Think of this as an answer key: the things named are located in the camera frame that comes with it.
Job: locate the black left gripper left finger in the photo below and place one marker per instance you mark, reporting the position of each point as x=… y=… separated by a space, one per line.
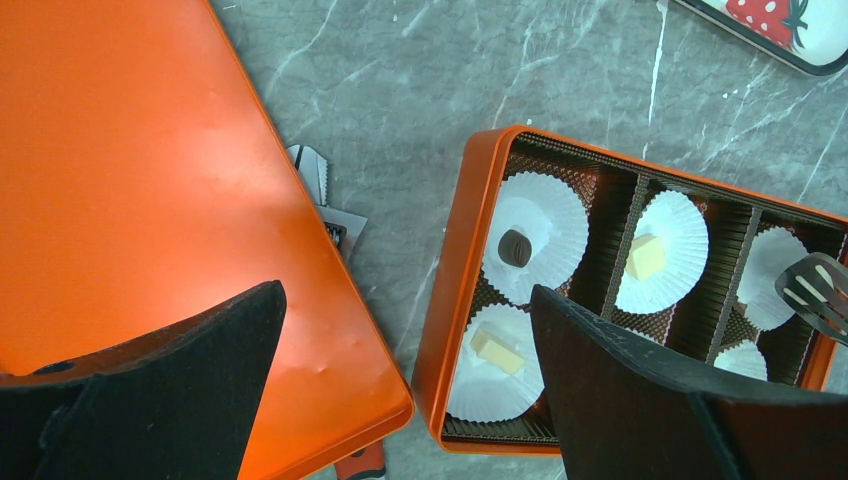
x=176 y=403

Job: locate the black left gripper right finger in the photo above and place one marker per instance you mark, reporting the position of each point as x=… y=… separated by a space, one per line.
x=624 y=407

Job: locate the white chocolate block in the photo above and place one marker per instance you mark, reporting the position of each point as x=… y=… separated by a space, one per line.
x=496 y=352

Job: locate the white chocolate cube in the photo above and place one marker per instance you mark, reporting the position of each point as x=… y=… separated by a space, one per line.
x=646 y=257

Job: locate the dark round chocolate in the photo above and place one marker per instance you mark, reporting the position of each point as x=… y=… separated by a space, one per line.
x=515 y=249

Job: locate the black slotted spatula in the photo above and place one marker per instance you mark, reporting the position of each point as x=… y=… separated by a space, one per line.
x=815 y=288

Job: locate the orange chocolate box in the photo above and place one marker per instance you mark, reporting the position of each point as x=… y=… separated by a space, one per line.
x=613 y=190

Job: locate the white paper cup front right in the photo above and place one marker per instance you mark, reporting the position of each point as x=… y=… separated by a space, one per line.
x=743 y=358

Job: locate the white paper cup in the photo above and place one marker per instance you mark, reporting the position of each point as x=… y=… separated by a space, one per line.
x=743 y=358
x=772 y=252
x=548 y=212
x=483 y=393
x=676 y=219

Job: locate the white paper cup front left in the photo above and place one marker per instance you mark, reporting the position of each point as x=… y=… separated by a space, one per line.
x=483 y=393

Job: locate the white paper cup back middle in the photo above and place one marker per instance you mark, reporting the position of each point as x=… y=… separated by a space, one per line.
x=676 y=219

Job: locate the white paper cup back left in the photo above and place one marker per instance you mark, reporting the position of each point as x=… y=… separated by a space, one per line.
x=548 y=212

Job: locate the white paper cup back right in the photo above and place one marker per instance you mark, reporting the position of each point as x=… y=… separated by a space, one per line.
x=772 y=252

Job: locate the orange box lid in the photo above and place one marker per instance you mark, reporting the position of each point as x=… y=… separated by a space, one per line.
x=142 y=182

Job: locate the white strawberry tray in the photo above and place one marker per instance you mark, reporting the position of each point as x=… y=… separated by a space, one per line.
x=808 y=35

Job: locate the red handled adjustable wrench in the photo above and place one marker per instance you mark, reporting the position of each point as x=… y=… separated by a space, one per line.
x=344 y=229

